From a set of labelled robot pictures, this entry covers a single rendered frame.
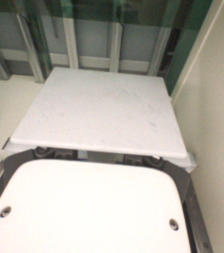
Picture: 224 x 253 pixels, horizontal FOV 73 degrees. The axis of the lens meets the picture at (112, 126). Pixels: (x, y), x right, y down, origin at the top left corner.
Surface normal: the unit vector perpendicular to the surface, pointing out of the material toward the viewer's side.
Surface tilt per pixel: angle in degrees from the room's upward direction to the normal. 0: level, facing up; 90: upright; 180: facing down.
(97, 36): 90
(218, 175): 90
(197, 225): 0
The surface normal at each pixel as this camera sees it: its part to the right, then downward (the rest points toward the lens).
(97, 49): -0.04, 0.76
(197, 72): -1.00, -0.07
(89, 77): 0.07, -0.66
